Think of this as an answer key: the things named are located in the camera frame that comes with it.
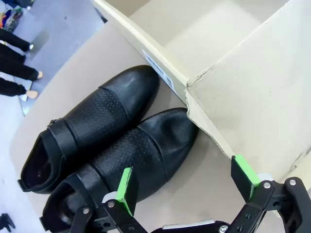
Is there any black leather buckle shoe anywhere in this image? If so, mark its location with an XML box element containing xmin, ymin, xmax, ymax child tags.
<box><xmin>40</xmin><ymin>107</ymin><xmax>200</xmax><ymax>233</ymax></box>
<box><xmin>17</xmin><ymin>65</ymin><xmax>161</xmax><ymax>195</ymax></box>

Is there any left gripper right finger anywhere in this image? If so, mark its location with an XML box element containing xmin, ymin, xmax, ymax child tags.
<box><xmin>228</xmin><ymin>154</ymin><xmax>311</xmax><ymax>233</ymax></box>

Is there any beige cardboard shoe box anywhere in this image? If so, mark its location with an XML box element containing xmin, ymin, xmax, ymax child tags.
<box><xmin>93</xmin><ymin>0</ymin><xmax>311</xmax><ymax>220</ymax></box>

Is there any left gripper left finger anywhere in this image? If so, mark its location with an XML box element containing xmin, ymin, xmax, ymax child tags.
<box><xmin>69</xmin><ymin>166</ymin><xmax>149</xmax><ymax>233</ymax></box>

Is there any person in cream coat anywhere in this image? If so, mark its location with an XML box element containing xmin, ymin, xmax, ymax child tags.
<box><xmin>0</xmin><ymin>57</ymin><xmax>44</xmax><ymax>100</ymax></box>

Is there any colourful clothes pile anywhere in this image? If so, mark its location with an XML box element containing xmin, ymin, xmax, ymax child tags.
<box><xmin>0</xmin><ymin>7</ymin><xmax>24</xmax><ymax>33</ymax></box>

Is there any black stand foot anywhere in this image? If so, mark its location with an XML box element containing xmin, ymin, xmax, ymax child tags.
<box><xmin>0</xmin><ymin>213</ymin><xmax>16</xmax><ymax>233</ymax></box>

